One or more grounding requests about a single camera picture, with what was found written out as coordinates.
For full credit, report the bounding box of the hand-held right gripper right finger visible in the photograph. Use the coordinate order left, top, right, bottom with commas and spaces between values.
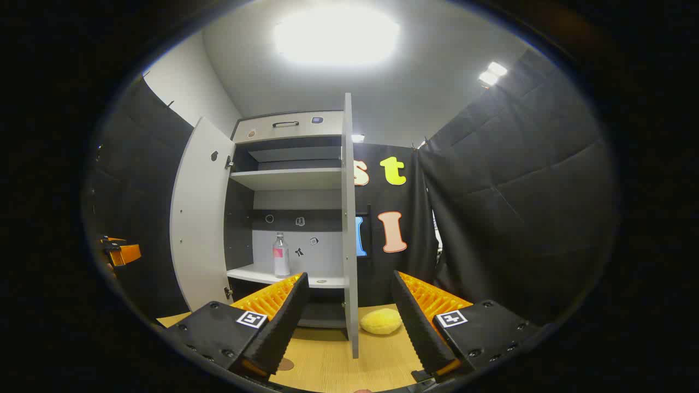
391, 271, 542, 383

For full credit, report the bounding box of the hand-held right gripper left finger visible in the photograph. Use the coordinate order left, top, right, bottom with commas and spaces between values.
163, 272, 311, 380

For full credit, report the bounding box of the clear plastic bottle pink label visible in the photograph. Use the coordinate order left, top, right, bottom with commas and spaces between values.
272, 232, 291, 278

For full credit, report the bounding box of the grey cabinet door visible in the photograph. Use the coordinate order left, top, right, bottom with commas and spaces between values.
169, 116, 236, 313
341, 93, 360, 359

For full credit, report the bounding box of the grey cabinet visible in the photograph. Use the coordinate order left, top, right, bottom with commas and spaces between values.
224, 111, 350, 329

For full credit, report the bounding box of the grey cabinet drawer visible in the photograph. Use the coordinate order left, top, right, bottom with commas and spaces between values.
232, 111, 345, 144

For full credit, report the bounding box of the yellow sponge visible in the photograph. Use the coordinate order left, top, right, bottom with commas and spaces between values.
359, 308, 404, 335

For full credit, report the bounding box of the black backdrop cloth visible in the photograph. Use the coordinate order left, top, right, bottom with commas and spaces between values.
82, 46, 620, 328

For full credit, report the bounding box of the small ceiling light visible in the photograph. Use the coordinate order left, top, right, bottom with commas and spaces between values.
478, 61, 508, 87

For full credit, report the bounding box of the large ceiling light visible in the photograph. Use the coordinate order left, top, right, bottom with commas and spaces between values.
273, 5, 402, 66

